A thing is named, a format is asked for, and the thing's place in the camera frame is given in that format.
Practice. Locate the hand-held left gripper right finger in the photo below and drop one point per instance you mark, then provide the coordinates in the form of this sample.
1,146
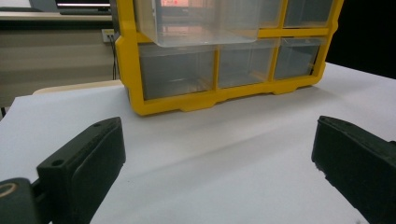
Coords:
358,161

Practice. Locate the black monitor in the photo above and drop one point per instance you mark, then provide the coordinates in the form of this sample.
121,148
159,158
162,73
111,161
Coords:
84,6

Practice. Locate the clear plastic drawer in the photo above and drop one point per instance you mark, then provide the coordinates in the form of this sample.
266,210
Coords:
244,67
270,12
176,73
295,59
199,25
306,12

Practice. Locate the beige desk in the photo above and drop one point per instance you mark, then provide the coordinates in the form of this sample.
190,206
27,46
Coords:
56,15

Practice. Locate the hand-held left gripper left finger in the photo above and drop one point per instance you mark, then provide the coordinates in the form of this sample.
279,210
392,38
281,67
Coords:
90,174

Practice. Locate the yellow drawer cabinet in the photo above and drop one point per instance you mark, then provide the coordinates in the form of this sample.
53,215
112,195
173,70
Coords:
130,62

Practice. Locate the white wall socket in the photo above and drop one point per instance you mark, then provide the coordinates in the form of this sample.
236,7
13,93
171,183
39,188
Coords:
107,35

